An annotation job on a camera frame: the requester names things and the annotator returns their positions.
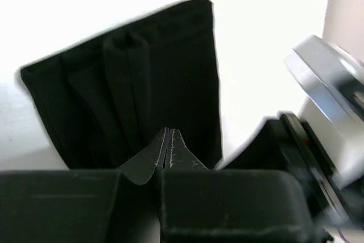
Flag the black skirt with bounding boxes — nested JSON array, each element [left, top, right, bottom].
[[20, 0, 222, 169]]

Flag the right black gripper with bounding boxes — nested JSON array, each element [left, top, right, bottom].
[[224, 113, 363, 226]]

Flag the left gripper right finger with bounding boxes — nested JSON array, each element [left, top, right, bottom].
[[164, 129, 207, 170]]

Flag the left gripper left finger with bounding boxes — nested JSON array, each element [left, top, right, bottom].
[[117, 127, 168, 185]]

